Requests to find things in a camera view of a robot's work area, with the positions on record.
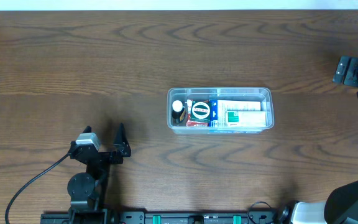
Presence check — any dark bottle white cap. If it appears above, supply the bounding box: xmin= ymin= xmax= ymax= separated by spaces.
xmin=172 ymin=100 xmax=186 ymax=125

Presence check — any red Panadol box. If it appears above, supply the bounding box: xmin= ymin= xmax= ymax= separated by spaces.
xmin=186 ymin=100 xmax=209 ymax=126

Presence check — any clear plastic container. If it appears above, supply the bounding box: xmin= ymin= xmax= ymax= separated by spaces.
xmin=167 ymin=87 xmax=275 ymax=134

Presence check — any green round-label box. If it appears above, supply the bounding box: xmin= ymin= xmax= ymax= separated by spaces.
xmin=190 ymin=100 xmax=211 ymax=123

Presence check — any blue fever patch box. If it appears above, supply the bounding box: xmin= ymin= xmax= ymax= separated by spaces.
xmin=209 ymin=100 xmax=262 ymax=128

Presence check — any white green medicine box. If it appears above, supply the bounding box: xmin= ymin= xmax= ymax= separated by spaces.
xmin=226 ymin=111 xmax=266 ymax=128

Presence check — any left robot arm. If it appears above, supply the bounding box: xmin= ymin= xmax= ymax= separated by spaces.
xmin=67 ymin=124 xmax=131 ymax=212

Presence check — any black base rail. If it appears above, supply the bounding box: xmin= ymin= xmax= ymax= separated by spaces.
xmin=40 ymin=208 xmax=290 ymax=224

